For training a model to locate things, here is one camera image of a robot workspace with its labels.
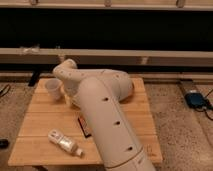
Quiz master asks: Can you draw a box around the blue black device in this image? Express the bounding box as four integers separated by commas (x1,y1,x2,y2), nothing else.
184,93,208,108

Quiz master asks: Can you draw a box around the black cable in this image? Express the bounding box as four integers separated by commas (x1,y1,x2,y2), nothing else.
199,88,213,122

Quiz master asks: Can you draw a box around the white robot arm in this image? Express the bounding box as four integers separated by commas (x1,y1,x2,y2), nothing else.
53,59,156,171

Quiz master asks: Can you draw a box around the clear plastic bottle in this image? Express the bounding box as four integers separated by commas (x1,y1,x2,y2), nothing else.
48,129,83,157

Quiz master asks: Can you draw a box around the black object floor left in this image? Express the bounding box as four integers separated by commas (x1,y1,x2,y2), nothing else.
0,139,10,149

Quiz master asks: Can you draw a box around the black table leg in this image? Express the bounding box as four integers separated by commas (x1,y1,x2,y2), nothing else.
28,66,42,87

